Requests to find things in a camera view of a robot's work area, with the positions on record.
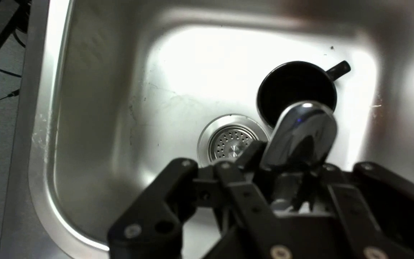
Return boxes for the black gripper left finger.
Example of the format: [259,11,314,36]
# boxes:
[107,142,284,259]

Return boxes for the round metal drain strainer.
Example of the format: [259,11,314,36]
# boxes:
[197,114,268,165]

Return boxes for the chrome sink tap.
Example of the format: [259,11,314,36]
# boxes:
[258,101,338,212]

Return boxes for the dark mug in sink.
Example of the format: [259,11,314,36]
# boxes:
[256,61,351,127]

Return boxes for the stainless steel sink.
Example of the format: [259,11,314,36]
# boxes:
[0,0,414,259]

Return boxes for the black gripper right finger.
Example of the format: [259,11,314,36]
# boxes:
[307,163,414,259]

